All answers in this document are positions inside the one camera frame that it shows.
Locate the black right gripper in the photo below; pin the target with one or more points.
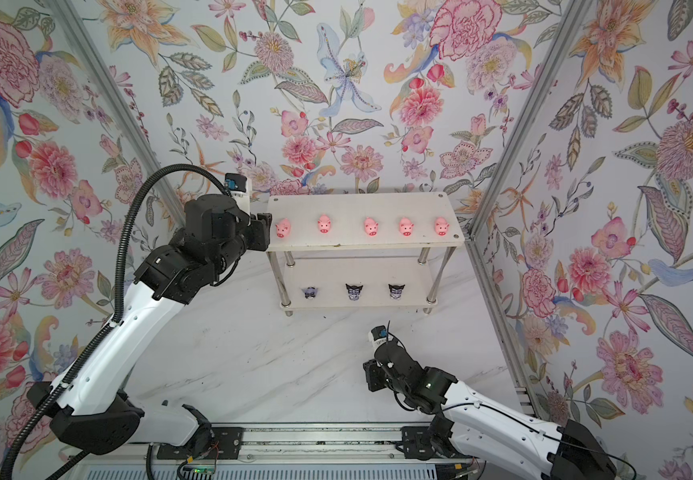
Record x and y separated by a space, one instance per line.
373 374

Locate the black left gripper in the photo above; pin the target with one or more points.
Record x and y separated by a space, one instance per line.
259 231

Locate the pink pig toy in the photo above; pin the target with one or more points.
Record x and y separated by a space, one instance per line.
441 226
324 224
370 227
283 228
406 227

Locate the black purple figurine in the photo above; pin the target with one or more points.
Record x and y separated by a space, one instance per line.
310 292
395 291
354 291

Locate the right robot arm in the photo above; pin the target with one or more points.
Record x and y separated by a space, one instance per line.
465 423

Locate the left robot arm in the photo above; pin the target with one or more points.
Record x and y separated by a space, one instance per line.
94 414

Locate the white two-tier shelf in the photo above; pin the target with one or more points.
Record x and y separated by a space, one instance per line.
347 255

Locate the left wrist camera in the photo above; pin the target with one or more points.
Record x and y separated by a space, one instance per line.
240 188

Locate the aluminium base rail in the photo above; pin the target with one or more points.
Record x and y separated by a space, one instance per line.
363 442

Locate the aluminium corner post left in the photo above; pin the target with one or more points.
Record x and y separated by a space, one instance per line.
88 90

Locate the aluminium corner post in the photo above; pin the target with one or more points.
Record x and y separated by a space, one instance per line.
88 90
568 27

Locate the aluminium corner post right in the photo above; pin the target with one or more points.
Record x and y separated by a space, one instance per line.
568 27

